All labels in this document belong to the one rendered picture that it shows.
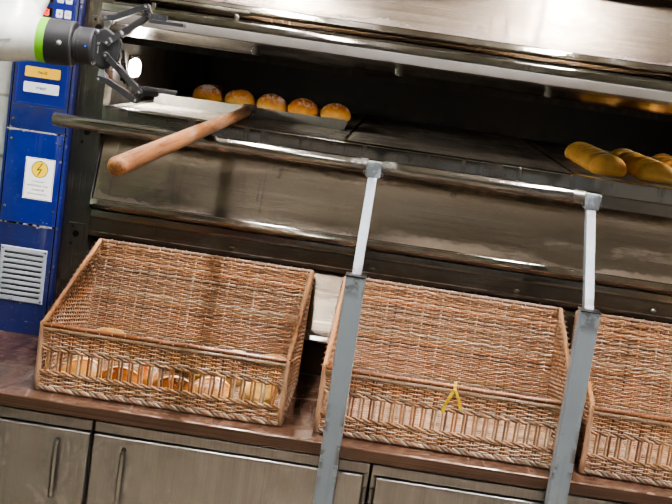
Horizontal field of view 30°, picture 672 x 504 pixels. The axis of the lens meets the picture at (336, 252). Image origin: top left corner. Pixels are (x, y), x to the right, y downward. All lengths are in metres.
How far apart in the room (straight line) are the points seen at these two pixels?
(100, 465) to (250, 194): 0.81
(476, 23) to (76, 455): 1.38
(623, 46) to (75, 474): 1.62
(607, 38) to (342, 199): 0.75
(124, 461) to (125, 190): 0.76
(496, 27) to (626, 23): 0.32
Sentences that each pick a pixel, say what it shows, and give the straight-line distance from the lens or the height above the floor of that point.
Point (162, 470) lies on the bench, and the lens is 2.76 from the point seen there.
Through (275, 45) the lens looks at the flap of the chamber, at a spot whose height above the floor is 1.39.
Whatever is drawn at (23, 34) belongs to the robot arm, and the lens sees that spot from 2.63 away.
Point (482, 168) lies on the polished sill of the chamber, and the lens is 3.13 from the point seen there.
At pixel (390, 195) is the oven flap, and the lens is 3.15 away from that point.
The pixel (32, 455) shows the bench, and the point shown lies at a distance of 2.82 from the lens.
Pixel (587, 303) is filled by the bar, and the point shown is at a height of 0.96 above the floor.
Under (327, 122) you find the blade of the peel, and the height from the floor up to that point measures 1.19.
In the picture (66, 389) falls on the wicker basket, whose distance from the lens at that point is 2.81.
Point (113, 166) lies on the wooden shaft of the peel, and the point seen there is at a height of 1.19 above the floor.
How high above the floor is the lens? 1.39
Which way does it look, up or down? 9 degrees down
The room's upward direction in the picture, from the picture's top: 8 degrees clockwise
